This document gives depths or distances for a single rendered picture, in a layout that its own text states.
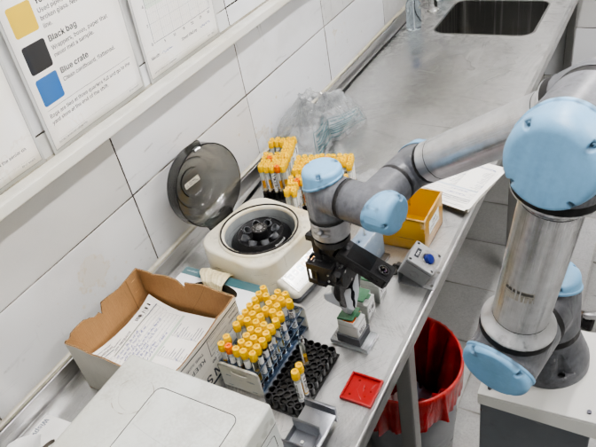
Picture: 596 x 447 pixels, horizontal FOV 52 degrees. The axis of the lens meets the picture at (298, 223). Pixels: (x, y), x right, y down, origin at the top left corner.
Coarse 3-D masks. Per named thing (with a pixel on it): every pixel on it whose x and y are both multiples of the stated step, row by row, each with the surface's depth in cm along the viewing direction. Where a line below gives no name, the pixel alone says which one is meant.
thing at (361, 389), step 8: (352, 376) 127; (360, 376) 127; (368, 376) 126; (352, 384) 126; (360, 384) 125; (368, 384) 125; (376, 384) 125; (344, 392) 124; (352, 392) 124; (360, 392) 124; (368, 392) 124; (376, 392) 122; (352, 400) 122; (360, 400) 122; (368, 400) 122; (368, 408) 121
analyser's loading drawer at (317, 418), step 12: (312, 408) 118; (324, 408) 116; (300, 420) 113; (312, 420) 116; (324, 420) 116; (336, 420) 117; (300, 432) 114; (312, 432) 113; (324, 432) 114; (288, 444) 110; (300, 444) 112; (312, 444) 112
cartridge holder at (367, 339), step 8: (368, 328) 133; (336, 336) 135; (344, 336) 132; (360, 336) 131; (368, 336) 133; (376, 336) 133; (344, 344) 133; (352, 344) 132; (360, 344) 131; (368, 344) 132; (368, 352) 131
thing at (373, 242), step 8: (360, 232) 148; (368, 232) 148; (376, 232) 148; (352, 240) 146; (360, 240) 146; (368, 240) 145; (376, 240) 149; (368, 248) 146; (376, 248) 150; (384, 256) 153
